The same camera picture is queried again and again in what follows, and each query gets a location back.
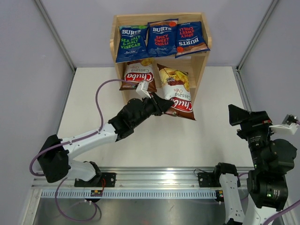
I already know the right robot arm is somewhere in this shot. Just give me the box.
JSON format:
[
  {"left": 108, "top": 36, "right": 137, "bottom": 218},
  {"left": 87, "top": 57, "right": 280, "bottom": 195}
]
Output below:
[{"left": 212, "top": 104, "right": 300, "bottom": 225}]

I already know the small blue Burts chilli bag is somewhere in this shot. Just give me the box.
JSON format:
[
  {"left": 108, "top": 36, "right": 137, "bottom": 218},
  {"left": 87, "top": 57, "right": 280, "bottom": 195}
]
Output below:
[{"left": 147, "top": 18, "right": 178, "bottom": 57}]

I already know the Burts sea salt vinegar bag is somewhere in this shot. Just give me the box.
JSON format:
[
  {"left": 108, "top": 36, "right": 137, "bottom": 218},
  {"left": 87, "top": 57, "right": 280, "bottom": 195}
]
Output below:
[{"left": 116, "top": 25, "right": 149, "bottom": 63}]

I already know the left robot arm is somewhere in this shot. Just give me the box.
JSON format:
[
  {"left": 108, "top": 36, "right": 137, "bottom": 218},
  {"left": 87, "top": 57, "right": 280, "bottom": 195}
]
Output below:
[{"left": 37, "top": 93, "right": 173, "bottom": 187}]

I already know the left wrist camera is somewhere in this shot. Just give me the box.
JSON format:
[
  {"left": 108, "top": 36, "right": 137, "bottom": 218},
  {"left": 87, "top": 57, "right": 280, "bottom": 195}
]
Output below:
[{"left": 135, "top": 80, "right": 150, "bottom": 98}]

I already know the white slotted cable duct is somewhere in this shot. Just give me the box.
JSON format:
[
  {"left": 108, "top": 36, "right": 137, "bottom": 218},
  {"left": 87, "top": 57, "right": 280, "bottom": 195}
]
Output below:
[{"left": 41, "top": 189, "right": 223, "bottom": 199}]

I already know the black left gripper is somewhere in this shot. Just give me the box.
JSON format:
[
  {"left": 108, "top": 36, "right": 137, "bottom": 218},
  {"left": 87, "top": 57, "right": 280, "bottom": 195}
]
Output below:
[{"left": 132, "top": 92, "right": 173, "bottom": 128}]

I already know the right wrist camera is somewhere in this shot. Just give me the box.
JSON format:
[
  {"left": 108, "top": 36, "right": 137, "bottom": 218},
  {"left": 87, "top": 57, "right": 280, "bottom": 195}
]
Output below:
[{"left": 270, "top": 114, "right": 300, "bottom": 135}]

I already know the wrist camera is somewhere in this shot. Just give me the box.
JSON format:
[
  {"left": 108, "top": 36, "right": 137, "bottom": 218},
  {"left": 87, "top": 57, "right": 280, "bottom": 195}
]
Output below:
[
  {"left": 135, "top": 80, "right": 150, "bottom": 98},
  {"left": 270, "top": 114, "right": 300, "bottom": 135}
]

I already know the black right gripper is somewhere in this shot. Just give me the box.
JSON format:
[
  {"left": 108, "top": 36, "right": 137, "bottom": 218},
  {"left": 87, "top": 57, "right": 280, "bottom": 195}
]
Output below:
[{"left": 229, "top": 104, "right": 278, "bottom": 169}]

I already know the large blue Burts chilli bag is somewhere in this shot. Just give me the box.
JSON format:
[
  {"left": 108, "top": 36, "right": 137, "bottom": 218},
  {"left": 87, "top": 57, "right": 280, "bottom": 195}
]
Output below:
[{"left": 175, "top": 21, "right": 210, "bottom": 58}]

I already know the Chuba cassava chips bag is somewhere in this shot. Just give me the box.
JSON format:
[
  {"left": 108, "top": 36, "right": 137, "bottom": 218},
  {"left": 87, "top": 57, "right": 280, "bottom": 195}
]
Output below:
[
  {"left": 157, "top": 64, "right": 195, "bottom": 120},
  {"left": 119, "top": 58, "right": 157, "bottom": 92}
]

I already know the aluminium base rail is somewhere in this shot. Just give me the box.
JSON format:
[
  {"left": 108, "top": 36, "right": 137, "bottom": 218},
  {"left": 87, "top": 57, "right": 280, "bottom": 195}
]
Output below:
[{"left": 31, "top": 166, "right": 249, "bottom": 191}]

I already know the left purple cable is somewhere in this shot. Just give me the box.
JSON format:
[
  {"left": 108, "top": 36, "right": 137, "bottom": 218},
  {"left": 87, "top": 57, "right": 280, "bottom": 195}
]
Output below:
[{"left": 29, "top": 79, "right": 141, "bottom": 221}]

